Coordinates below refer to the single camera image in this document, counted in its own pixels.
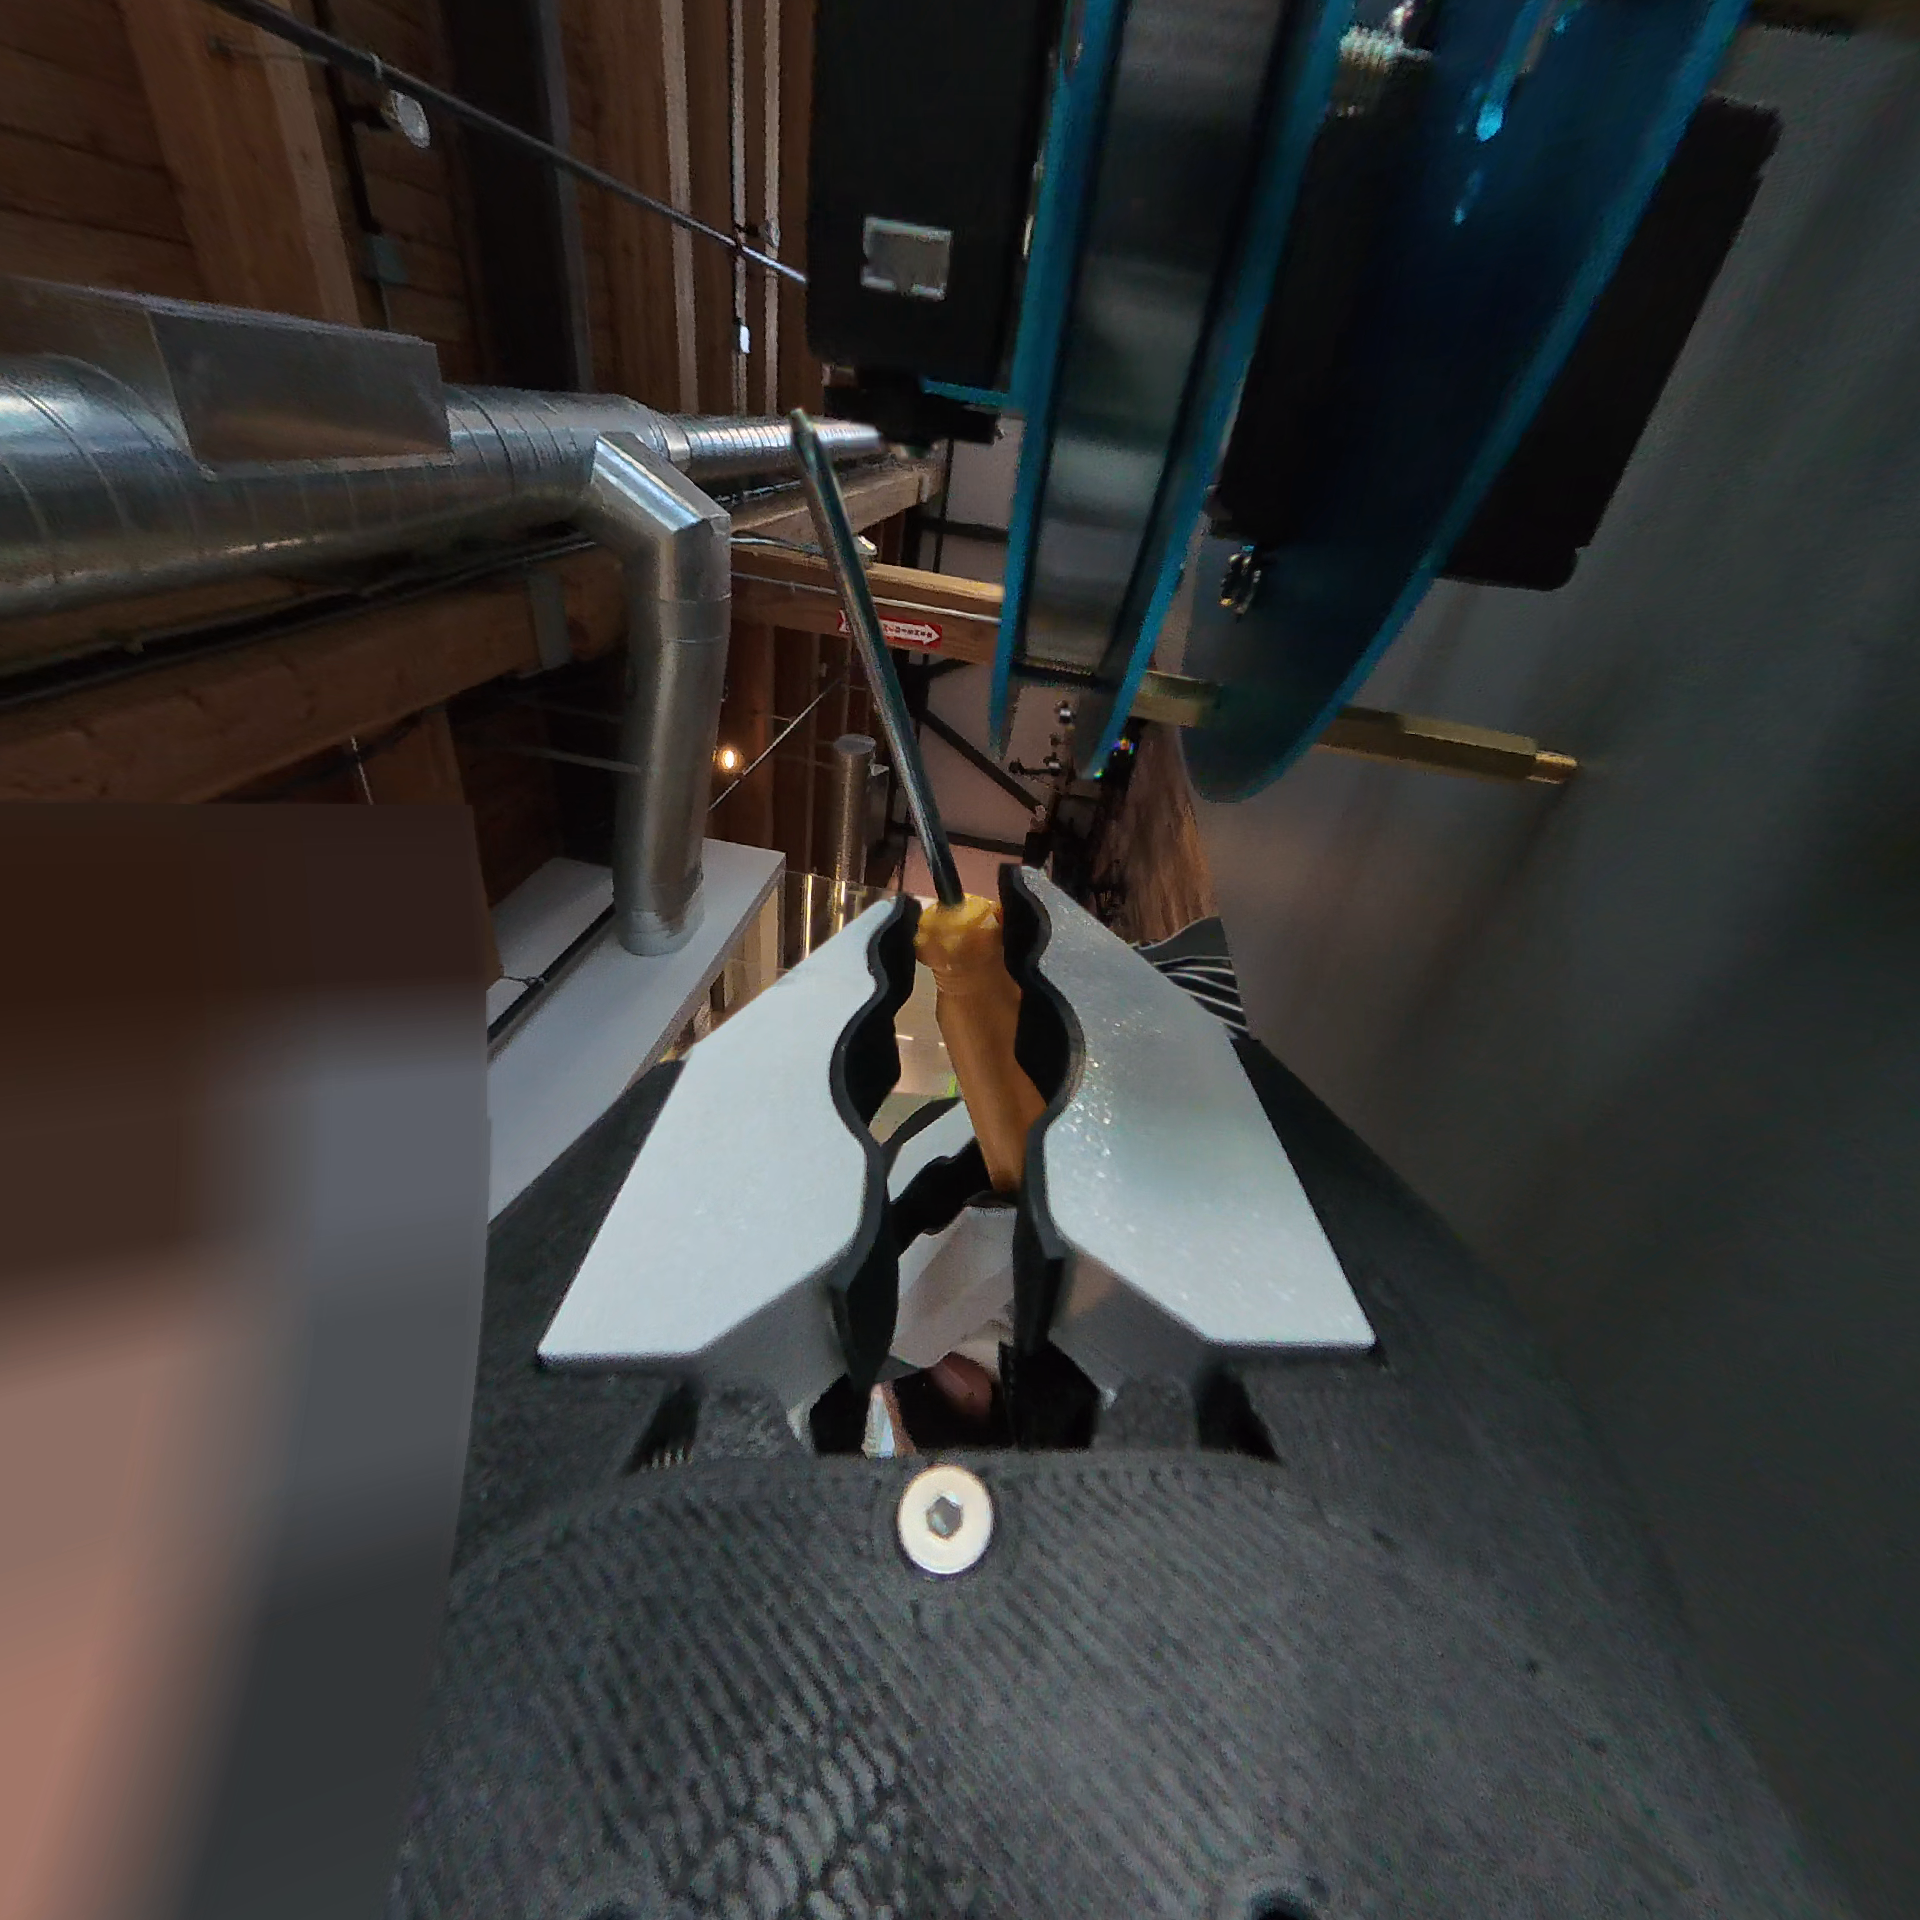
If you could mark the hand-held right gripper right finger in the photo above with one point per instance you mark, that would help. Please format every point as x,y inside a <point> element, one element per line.
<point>1186,1170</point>

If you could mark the blue toy robot arm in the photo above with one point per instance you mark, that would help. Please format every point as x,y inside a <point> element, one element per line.
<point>1097,376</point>

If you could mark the wooden ceiling beam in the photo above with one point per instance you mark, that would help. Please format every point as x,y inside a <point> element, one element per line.
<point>300,705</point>

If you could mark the red wall sign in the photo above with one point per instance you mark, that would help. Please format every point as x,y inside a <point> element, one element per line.
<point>902,629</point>

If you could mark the silver ventilation duct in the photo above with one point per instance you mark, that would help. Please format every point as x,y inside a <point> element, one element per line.
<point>300,450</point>

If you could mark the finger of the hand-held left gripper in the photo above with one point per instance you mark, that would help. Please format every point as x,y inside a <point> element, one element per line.
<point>933,1184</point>

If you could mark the upright metal cylinder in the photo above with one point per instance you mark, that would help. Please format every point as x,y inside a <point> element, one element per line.
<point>855,809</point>

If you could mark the brass standoff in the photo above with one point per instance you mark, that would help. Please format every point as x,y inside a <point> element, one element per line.
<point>1426,739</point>

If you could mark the steel ceiling rod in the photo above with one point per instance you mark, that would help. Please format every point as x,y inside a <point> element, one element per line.
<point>525,139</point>

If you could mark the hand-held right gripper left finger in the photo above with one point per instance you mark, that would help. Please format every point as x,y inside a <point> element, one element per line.
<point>721,1201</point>

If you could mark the person's left hand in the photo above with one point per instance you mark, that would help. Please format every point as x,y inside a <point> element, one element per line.
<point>962,1383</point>

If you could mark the striped cloth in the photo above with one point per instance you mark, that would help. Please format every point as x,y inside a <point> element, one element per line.
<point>1201,983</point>

